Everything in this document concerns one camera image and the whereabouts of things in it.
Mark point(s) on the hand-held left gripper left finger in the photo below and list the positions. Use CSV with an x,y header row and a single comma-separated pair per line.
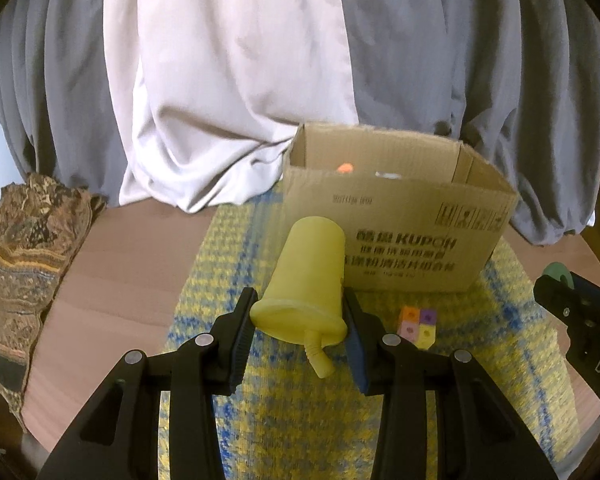
x,y
237,355

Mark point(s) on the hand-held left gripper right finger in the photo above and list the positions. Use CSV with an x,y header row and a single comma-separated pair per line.
x,y
355,355

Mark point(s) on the green round toy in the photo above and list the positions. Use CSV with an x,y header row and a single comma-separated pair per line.
x,y
562,274

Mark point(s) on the yellow cup with straw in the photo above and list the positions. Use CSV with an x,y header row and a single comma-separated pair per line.
x,y
310,270

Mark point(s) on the brown cardboard box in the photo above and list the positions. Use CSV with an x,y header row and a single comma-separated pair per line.
x,y
405,220

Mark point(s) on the white and blue plush toy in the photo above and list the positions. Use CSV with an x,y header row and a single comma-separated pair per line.
x,y
387,175

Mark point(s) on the yellow duck plush toy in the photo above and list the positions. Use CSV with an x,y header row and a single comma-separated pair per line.
x,y
345,167

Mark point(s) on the pink toy cube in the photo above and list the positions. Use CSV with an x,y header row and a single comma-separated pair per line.
x,y
408,330

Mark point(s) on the orange toy cube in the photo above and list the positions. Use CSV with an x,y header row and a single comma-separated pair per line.
x,y
409,314

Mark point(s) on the yellow toy cube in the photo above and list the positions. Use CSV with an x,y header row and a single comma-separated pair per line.
x,y
426,335

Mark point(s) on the purple toy cube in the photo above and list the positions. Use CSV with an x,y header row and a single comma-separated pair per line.
x,y
428,316

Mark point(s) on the yellow and blue woven mat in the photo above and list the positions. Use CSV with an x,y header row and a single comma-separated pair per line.
x,y
290,425

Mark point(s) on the brown patterned cloth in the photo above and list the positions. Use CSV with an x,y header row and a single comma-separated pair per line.
x,y
15,280

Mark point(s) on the grey curtain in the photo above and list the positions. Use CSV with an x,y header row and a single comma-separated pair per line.
x,y
505,60

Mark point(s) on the white curtain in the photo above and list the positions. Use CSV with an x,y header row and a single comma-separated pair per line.
x,y
230,85

